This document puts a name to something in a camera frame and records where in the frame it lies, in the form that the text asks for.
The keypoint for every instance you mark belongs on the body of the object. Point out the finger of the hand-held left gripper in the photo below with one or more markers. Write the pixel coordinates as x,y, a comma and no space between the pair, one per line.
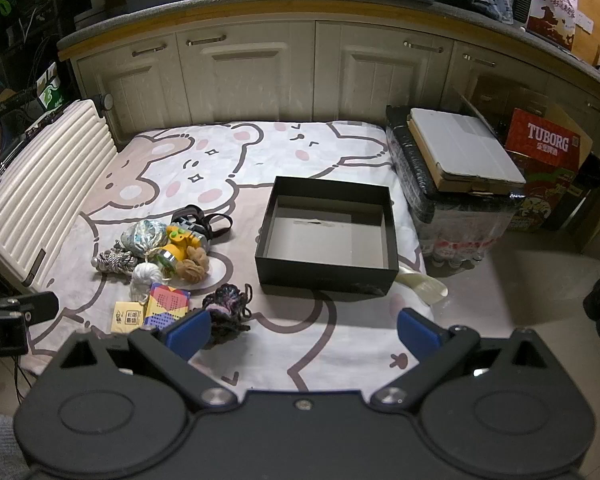
37,307

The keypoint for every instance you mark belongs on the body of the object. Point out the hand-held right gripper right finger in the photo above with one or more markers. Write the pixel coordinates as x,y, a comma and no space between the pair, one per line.
417,332

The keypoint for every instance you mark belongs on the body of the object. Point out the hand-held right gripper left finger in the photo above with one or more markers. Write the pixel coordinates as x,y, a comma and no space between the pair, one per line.
190,334

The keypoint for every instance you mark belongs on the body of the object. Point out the colourful patterned small box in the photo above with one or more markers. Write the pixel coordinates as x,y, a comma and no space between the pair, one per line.
165,305

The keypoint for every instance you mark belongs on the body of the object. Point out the white yarn ball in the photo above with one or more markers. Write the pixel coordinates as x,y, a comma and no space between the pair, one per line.
145,275

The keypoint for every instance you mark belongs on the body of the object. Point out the blue floral brocade pouch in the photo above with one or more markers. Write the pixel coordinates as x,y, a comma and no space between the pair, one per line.
142,237

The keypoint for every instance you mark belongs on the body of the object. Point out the black box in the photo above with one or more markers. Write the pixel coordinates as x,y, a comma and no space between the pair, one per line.
325,240

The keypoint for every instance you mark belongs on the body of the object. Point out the white shoehorn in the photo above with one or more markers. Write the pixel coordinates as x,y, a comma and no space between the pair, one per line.
425,287

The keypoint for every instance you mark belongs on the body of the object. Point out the dark purple scrunchie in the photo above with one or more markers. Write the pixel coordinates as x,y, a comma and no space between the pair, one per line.
227,300

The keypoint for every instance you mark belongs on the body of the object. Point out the yellow card box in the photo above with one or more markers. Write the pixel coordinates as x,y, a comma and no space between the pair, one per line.
127,317

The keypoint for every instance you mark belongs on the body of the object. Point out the brown scrunchie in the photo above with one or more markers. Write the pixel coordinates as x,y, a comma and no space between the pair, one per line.
190,267

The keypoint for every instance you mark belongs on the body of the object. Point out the zebra striped scrunchie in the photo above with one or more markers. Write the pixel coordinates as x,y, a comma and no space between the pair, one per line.
115,260

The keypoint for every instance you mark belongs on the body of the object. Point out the black wrapped bottle pack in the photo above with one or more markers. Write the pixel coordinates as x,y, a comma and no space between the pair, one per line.
455,230

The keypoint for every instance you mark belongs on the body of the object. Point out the white ribbed suitcase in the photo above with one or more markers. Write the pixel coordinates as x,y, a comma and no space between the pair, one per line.
55,170

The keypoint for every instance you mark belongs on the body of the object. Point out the white flat box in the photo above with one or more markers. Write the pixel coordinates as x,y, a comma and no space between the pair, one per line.
460,145

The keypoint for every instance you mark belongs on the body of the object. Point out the bear printed blanket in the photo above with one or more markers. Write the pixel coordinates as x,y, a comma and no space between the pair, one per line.
300,170

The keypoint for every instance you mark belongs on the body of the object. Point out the black bin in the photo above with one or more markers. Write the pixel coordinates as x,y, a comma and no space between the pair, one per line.
580,200

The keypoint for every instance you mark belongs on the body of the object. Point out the green and white box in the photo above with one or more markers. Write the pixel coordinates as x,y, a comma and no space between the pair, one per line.
50,90

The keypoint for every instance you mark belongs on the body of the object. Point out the red beer carton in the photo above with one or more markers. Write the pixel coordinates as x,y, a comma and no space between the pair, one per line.
540,135

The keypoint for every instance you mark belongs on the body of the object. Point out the open brown cardboard box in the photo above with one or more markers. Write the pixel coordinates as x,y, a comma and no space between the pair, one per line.
530,100

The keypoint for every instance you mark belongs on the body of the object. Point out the cream cabinet with countertop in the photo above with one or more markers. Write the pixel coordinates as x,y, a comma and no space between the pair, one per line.
260,75

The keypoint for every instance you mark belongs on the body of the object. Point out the white small appliance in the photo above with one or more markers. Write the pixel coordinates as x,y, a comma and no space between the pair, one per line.
92,10

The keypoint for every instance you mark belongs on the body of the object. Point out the red and white bag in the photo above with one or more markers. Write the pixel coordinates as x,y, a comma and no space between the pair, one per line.
550,15

